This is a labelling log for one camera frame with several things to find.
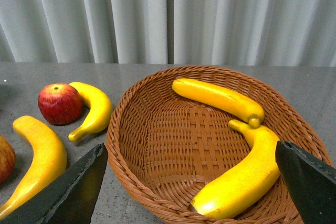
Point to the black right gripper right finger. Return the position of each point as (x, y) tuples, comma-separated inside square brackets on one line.
[(310, 182)]

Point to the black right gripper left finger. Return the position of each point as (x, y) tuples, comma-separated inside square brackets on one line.
[(71, 198)]

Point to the long yellow banana on table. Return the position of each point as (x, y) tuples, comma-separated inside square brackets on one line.
[(48, 163)]

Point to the yellow banana in basket front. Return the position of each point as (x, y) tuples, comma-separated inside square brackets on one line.
[(244, 184)]

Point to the yellow banana in basket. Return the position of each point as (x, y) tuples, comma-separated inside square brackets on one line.
[(222, 98), (244, 184)]

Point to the red-yellow apple at edge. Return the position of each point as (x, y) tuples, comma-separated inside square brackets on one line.
[(7, 159)]

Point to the small curved yellow banana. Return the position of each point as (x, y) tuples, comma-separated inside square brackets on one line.
[(100, 110)]

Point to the red apple on table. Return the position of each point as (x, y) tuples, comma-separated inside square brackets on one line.
[(60, 104)]

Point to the brown wicker basket right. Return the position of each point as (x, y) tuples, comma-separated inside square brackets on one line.
[(163, 148)]

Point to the yellow banana in basket rear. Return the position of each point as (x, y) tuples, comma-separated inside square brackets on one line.
[(222, 98)]

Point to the grey-white curtain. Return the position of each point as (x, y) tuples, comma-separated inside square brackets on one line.
[(205, 32)]

